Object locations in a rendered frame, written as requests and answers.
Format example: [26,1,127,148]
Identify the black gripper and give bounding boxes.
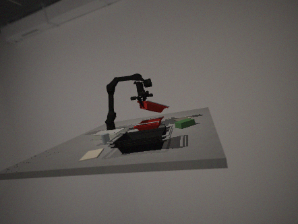
[130,88,153,106]

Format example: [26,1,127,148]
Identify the grey cylinder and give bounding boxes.
[101,133,110,145]

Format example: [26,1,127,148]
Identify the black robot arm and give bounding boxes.
[105,74,152,130]

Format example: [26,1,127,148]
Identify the green block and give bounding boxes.
[175,119,195,129]

